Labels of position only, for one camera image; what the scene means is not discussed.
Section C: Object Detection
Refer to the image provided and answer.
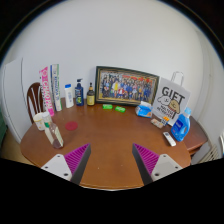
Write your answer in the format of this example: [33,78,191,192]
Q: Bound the white mug with yellow rim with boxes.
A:
[32,112,46,132]

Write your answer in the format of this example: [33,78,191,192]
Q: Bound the blue detergent bottle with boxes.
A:
[170,107,193,143]

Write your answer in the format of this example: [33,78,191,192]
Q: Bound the white remote control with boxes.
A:
[162,131,177,147]

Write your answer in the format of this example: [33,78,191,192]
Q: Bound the white radiator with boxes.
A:
[199,139,223,164]

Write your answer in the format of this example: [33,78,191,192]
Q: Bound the framed group photo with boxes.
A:
[94,65,160,107]

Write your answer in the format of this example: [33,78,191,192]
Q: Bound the flat round red coaster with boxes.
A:
[64,120,79,132]

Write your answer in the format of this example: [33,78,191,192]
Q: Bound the white bottle with blue cap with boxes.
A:
[64,83,75,109]

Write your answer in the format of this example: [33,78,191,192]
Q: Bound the amber pump bottle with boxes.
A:
[86,82,96,107]

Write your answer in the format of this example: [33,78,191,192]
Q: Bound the white paper gift bag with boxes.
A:
[151,70,191,127]

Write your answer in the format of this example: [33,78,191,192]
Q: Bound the brown wooden chair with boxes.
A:
[26,82,45,116]

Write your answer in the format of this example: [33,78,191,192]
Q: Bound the small beige snack packet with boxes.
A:
[150,117,165,130]

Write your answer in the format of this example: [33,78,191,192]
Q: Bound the white refrigerator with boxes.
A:
[1,58,26,144]

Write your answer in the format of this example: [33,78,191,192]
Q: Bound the blue tissue pack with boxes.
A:
[135,100,154,119]

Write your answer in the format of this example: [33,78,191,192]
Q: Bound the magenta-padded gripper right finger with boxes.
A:
[131,143,184,186]

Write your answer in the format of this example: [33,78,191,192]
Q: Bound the dark blue pump bottle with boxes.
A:
[74,78,85,107]

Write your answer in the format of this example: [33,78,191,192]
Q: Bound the clear bottle with green label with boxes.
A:
[41,111,65,150]

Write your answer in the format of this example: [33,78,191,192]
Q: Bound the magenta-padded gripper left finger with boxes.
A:
[40,143,92,186]

